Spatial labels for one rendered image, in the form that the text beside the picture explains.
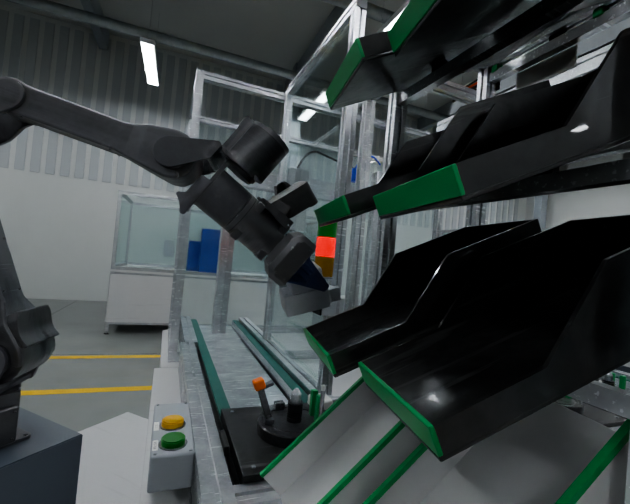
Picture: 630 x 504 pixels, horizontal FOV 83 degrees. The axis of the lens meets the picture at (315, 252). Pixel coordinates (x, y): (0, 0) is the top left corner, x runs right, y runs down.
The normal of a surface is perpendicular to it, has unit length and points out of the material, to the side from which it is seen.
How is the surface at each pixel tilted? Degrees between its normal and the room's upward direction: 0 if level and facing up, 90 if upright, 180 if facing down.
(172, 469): 90
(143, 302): 90
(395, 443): 90
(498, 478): 45
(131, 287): 90
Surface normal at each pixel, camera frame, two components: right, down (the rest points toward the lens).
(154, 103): 0.36, 0.02
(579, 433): -0.62, -0.77
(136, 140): -0.33, -0.17
